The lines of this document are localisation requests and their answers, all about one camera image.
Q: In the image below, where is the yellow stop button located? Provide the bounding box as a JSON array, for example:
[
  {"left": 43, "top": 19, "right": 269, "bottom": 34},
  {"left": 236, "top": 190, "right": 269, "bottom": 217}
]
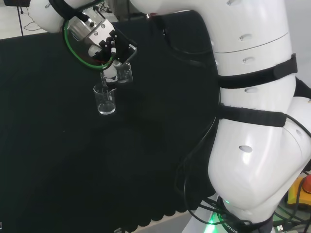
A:
[{"left": 286, "top": 174, "right": 311, "bottom": 210}]

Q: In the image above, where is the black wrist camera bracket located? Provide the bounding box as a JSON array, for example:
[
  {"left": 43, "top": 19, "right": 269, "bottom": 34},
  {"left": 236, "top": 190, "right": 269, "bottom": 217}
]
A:
[{"left": 99, "top": 29, "right": 138, "bottom": 64}]

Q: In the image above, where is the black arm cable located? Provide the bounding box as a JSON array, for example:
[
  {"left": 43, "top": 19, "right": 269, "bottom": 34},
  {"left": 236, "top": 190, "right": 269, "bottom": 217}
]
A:
[{"left": 151, "top": 14, "right": 220, "bottom": 68}]

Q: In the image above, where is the thin floor cable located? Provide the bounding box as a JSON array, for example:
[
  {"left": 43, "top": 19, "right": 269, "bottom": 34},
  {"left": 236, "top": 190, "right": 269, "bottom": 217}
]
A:
[{"left": 23, "top": 8, "right": 41, "bottom": 32}]

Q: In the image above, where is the clear glass beaker with water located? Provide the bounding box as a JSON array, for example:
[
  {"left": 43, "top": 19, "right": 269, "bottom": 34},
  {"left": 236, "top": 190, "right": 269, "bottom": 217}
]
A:
[{"left": 99, "top": 62, "right": 134, "bottom": 89}]

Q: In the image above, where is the green cable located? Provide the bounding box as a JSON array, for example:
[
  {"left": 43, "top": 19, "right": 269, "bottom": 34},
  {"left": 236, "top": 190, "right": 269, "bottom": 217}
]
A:
[{"left": 63, "top": 16, "right": 115, "bottom": 72}]

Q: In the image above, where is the clear graduated glass beaker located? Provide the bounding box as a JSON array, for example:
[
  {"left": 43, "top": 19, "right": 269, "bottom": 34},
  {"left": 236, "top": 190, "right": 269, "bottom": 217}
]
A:
[{"left": 93, "top": 83, "right": 117, "bottom": 115}]

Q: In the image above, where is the black base cable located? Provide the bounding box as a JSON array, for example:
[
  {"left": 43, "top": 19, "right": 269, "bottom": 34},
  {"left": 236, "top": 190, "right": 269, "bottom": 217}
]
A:
[{"left": 175, "top": 114, "right": 256, "bottom": 229}]

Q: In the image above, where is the black bench cloth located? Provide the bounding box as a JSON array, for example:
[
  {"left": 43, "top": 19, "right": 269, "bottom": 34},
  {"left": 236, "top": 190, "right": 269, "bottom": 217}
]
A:
[{"left": 0, "top": 11, "right": 222, "bottom": 233}]

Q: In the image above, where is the black stand pole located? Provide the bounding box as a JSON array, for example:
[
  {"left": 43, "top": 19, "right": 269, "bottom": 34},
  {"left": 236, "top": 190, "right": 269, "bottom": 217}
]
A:
[{"left": 17, "top": 5, "right": 25, "bottom": 37}]

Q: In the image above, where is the black box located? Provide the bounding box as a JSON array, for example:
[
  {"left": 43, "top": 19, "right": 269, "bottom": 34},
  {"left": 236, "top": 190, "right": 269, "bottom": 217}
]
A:
[{"left": 3, "top": 0, "right": 31, "bottom": 8}]

